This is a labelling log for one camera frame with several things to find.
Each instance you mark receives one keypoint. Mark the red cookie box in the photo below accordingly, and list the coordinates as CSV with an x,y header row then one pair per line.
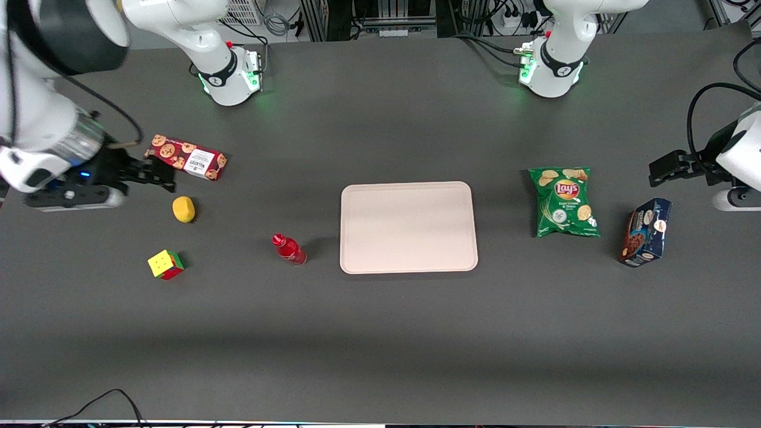
x,y
193,157

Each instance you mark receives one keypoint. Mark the colourful puzzle cube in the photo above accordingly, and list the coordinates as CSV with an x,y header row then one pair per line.
x,y
165,264

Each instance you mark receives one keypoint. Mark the aluminium profile frame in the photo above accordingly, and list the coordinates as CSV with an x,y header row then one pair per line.
x,y
722,12

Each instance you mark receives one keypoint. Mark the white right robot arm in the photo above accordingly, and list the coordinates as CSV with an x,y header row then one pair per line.
x,y
35,119

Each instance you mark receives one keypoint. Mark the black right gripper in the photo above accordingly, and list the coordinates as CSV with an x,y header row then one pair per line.
x,y
112,164

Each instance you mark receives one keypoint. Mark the beige plastic tray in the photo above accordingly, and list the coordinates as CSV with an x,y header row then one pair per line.
x,y
409,227

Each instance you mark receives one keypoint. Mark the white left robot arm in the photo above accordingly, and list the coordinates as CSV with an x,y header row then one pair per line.
x,y
559,77

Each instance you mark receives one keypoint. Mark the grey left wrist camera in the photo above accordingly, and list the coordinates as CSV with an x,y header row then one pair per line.
x,y
734,200

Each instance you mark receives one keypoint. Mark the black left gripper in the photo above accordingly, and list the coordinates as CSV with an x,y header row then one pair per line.
x,y
703,161

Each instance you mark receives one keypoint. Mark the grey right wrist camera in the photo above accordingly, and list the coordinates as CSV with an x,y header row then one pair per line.
x,y
71,200

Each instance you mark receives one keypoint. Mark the blue chocolate cookie box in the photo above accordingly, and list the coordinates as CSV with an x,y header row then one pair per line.
x,y
647,233

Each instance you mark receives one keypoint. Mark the white power strip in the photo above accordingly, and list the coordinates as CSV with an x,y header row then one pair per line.
x,y
513,21

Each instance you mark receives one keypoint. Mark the green Lay's chips bag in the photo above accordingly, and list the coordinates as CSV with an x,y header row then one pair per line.
x,y
566,205

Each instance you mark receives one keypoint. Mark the black metal rack frame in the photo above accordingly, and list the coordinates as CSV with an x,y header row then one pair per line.
x,y
368,15

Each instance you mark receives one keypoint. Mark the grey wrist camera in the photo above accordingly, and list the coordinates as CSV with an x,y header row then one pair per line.
x,y
734,200
71,200

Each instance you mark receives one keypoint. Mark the white perforated box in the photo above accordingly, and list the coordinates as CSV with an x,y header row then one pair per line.
x,y
244,10

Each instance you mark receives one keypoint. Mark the red coke bottle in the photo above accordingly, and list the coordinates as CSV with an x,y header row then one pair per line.
x,y
290,250

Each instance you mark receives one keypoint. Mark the yellow lemon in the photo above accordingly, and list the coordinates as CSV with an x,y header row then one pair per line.
x,y
184,209

